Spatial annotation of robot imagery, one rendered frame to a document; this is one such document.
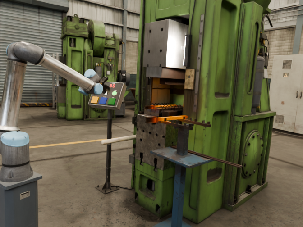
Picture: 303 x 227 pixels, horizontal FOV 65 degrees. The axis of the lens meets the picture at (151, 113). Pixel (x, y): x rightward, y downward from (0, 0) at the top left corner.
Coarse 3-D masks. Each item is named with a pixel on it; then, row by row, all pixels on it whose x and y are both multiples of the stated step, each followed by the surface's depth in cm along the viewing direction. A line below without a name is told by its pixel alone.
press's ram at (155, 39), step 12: (156, 24) 210; (168, 24) 200; (180, 24) 211; (144, 36) 222; (156, 36) 211; (168, 36) 202; (180, 36) 213; (144, 48) 223; (156, 48) 212; (168, 48) 204; (180, 48) 215; (144, 60) 224; (156, 60) 213; (168, 60) 206; (180, 60) 217
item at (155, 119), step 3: (147, 117) 169; (150, 117) 169; (153, 117) 171; (156, 117) 174; (162, 117) 180; (165, 117) 180; (168, 117) 181; (171, 117) 183; (174, 117) 185; (177, 117) 187; (180, 117) 189; (186, 117) 194; (147, 120) 169; (150, 120) 171; (153, 120) 173; (156, 120) 172; (159, 120) 175; (162, 120) 177
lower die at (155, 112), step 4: (144, 108) 228; (156, 108) 216; (160, 108) 218; (164, 108) 220; (168, 108) 222; (172, 108) 227; (176, 108) 231; (144, 112) 228; (148, 112) 224; (152, 112) 220; (156, 112) 216; (160, 116) 216
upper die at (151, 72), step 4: (148, 68) 221; (152, 68) 217; (156, 68) 213; (160, 68) 210; (164, 68) 211; (168, 68) 215; (172, 68) 219; (176, 68) 223; (148, 72) 221; (152, 72) 217; (156, 72) 213; (160, 72) 210; (164, 72) 212; (168, 72) 215; (172, 72) 219; (176, 72) 223; (180, 72) 228; (184, 72) 232; (148, 76) 221; (152, 76) 217; (156, 76) 214; (160, 76) 211; (164, 76) 212; (168, 76) 216; (172, 76) 220; (176, 76) 224; (180, 76) 228; (184, 76) 233
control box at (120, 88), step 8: (112, 88) 246; (120, 88) 243; (96, 96) 247; (104, 96) 244; (112, 96) 241; (120, 96) 240; (88, 104) 247; (96, 104) 243; (104, 104) 240; (120, 104) 242
